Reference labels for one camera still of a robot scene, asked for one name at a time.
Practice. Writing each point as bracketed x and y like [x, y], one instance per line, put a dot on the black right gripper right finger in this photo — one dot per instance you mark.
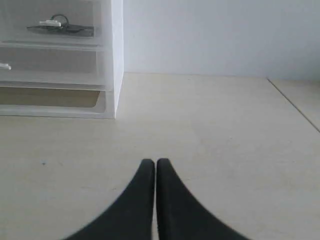
[180, 216]

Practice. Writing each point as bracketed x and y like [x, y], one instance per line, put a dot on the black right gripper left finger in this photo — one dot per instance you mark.
[130, 216]

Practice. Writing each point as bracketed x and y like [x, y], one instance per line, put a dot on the key bunch with blue fob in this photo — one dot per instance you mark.
[60, 25]

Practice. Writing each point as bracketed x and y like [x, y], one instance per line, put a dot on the white plastic drawer cabinet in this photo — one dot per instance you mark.
[40, 99]

